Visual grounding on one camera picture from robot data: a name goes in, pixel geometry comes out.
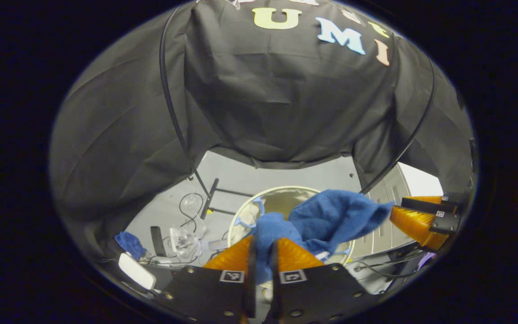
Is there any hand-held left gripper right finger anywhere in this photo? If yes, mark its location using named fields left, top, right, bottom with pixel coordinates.
left=266, top=237, right=370, bottom=324

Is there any white rounded box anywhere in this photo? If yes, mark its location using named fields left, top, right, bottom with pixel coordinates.
left=118, top=253, right=157, bottom=290

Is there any clear plastic bag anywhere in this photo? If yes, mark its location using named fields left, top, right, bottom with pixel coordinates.
left=169, top=224, right=201, bottom=257

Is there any blue corduroy jacket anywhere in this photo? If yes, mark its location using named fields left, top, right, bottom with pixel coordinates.
left=233, top=189, right=394, bottom=285

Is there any black rectangular device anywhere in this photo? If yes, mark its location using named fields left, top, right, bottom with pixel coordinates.
left=150, top=226, right=167, bottom=257

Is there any black backdrop cloth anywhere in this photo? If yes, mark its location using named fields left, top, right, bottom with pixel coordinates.
left=49, top=0, right=478, bottom=261

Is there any white drawer cabinet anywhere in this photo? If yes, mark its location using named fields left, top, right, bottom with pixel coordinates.
left=360, top=162, right=445, bottom=259

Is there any black cable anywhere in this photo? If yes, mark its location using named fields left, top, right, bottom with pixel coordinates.
left=178, top=193, right=205, bottom=231
left=353, top=252, right=424, bottom=279

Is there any small blue cloth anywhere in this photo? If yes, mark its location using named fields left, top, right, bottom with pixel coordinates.
left=114, top=231, right=147, bottom=261

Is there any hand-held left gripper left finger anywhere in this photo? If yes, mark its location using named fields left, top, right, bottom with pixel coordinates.
left=158, top=235, right=258, bottom=324

